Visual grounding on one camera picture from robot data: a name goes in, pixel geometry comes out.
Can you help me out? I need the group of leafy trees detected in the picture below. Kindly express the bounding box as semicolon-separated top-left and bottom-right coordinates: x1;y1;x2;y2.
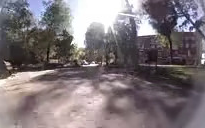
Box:
0;0;78;69

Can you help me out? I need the white car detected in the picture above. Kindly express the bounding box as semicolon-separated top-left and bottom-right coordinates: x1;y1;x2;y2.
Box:
89;60;99;66
80;59;90;66

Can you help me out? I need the pale dirt path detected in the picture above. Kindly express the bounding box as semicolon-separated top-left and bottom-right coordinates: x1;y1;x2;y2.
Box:
0;66;205;128

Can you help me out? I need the brown brick building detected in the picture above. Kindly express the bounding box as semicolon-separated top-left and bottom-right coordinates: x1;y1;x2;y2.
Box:
136;31;204;66

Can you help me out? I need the group of tall dark trees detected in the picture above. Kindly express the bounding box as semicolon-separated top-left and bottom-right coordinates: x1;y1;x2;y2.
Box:
84;0;140;68

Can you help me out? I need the tree with dark crown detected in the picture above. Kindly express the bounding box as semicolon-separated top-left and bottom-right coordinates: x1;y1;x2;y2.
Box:
141;0;188;65

